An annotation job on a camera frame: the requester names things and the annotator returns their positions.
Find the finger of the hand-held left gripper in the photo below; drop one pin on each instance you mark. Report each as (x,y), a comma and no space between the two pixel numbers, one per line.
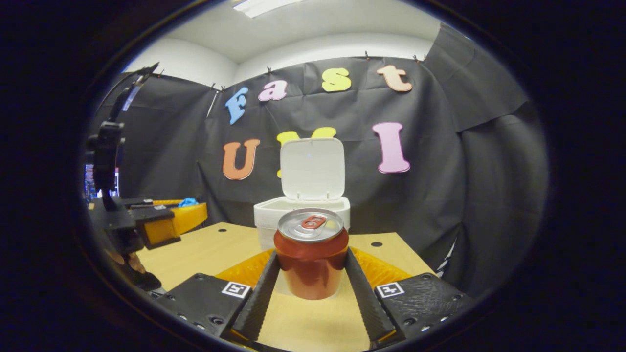
(176,222)
(146,201)

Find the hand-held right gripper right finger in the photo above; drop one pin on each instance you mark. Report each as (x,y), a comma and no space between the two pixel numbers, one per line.
(364,298)

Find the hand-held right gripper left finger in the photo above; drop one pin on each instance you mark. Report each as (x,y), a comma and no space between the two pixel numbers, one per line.
(261,298)

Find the blue paper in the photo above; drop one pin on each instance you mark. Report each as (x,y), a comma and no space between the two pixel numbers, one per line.
(188,202)

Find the red pop can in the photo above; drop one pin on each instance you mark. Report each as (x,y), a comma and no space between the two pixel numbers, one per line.
(310,259)

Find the white desktop garbage bin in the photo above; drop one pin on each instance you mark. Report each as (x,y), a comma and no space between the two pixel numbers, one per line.
(313,168)

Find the wooden desktop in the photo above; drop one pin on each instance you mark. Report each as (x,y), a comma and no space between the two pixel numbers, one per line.
(205,254)

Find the black backdrop cloth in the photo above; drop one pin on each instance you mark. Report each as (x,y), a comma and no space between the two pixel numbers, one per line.
(440,146)

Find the ceiling light panel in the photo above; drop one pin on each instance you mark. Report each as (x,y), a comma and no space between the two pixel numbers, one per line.
(264,6)

